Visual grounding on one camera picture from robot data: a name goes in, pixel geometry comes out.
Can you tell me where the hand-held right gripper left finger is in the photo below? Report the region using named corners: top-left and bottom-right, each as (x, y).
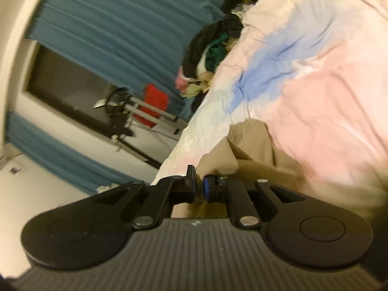
top-left (69, 165), bottom-right (197, 231)

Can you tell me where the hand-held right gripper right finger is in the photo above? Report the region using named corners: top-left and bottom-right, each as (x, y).
top-left (202, 174), bottom-right (307, 231)

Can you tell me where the beige garment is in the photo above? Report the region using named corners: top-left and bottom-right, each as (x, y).
top-left (171, 118), bottom-right (388, 229)

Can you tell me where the pile of dark clothes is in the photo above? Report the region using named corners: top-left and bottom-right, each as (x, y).
top-left (175, 2), bottom-right (256, 100)

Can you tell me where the red bag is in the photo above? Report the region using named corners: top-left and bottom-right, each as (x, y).
top-left (133, 84), bottom-right (170, 128)

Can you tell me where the metal folding stand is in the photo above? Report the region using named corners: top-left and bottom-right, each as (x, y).
top-left (93, 87), bottom-right (183, 170)

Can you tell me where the blue curtain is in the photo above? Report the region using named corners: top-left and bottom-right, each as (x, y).
top-left (5, 112), bottom-right (138, 195)
top-left (26, 0), bottom-right (232, 123)

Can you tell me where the pastel tie-dye blanket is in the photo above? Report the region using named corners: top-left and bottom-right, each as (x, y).
top-left (155, 0), bottom-right (388, 208)

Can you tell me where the dark window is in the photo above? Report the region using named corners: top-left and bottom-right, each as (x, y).
top-left (26, 43), bottom-right (152, 123)

